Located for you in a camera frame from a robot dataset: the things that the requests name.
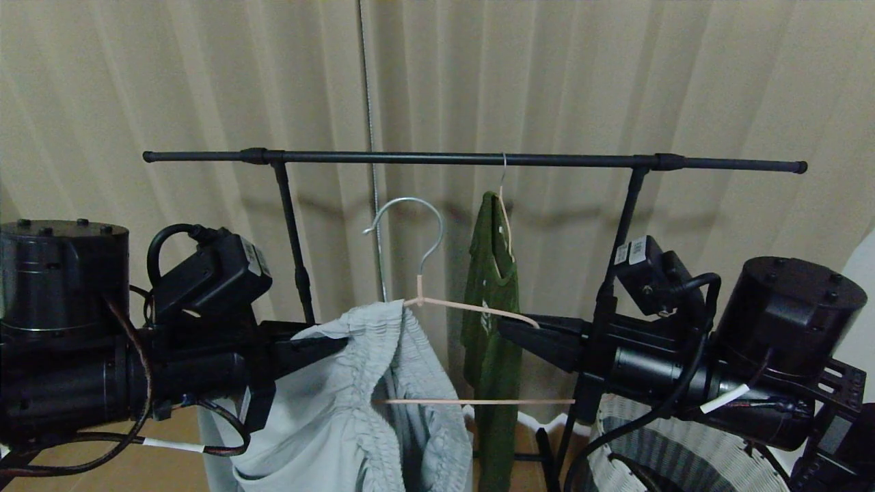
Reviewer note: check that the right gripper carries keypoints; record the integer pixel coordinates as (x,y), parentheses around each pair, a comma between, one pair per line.
(649,372)

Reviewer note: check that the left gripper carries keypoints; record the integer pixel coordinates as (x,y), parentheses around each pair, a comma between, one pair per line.
(198,379)

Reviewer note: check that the pale grey garment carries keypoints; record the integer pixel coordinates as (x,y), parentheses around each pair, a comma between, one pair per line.
(328,410)

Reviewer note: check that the green long-sleeved shirt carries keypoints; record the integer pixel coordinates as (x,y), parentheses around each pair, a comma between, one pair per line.
(492,342)

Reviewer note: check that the pink clothes hanger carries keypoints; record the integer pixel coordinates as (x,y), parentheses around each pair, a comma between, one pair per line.
(478,308)
(504,212)

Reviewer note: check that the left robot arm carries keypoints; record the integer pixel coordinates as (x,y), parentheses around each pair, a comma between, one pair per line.
(61,273)

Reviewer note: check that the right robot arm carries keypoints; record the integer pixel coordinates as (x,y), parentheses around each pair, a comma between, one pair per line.
(786,314)

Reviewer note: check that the white laundry basket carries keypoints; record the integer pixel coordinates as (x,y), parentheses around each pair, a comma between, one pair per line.
(683,465)

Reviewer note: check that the black clothes rack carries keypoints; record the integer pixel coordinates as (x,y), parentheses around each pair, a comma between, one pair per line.
(444,158)

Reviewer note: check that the beige curtain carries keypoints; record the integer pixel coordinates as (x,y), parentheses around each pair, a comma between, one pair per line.
(171,82)

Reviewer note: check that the metal curtain wand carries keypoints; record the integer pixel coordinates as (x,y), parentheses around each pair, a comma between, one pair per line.
(372,102)

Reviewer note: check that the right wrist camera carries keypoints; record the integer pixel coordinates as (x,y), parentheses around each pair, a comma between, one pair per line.
(649,273)

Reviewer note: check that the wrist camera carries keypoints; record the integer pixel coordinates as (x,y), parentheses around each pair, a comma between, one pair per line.
(212,273)
(649,273)

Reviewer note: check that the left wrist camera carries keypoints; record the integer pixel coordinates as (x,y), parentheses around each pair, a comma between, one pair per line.
(212,273)

